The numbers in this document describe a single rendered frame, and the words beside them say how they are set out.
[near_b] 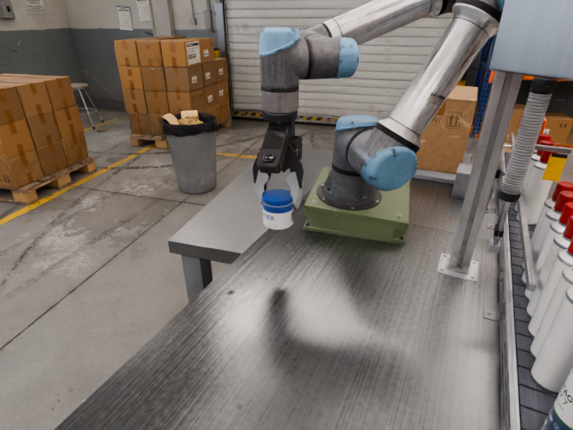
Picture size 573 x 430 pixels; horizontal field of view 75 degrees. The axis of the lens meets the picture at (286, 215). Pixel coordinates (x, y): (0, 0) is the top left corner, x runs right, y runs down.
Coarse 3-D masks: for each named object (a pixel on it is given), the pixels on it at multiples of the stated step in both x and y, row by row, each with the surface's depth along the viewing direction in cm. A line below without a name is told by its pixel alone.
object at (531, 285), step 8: (512, 136) 144; (512, 144) 135; (520, 200) 94; (520, 208) 90; (520, 216) 87; (520, 224) 85; (520, 232) 82; (528, 232) 80; (528, 240) 77; (528, 248) 74; (528, 256) 72; (528, 264) 70; (528, 272) 68; (528, 280) 66; (528, 288) 65
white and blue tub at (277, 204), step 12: (264, 192) 84; (276, 192) 84; (288, 192) 84; (264, 204) 82; (276, 204) 80; (288, 204) 81; (264, 216) 83; (276, 216) 81; (288, 216) 82; (276, 228) 83
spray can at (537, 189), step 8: (544, 152) 92; (552, 152) 90; (544, 160) 92; (536, 168) 93; (544, 168) 92; (536, 176) 94; (528, 184) 97; (536, 184) 94; (544, 184) 93; (528, 192) 97; (536, 192) 95; (544, 192) 94; (528, 200) 97; (536, 200) 96; (544, 200) 96; (528, 208) 97; (536, 208) 96; (528, 216) 98; (536, 216) 98; (528, 224) 99
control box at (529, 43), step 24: (528, 0) 58; (552, 0) 56; (504, 24) 62; (528, 24) 59; (552, 24) 56; (504, 48) 63; (528, 48) 60; (552, 48) 57; (504, 72) 64; (528, 72) 61; (552, 72) 58
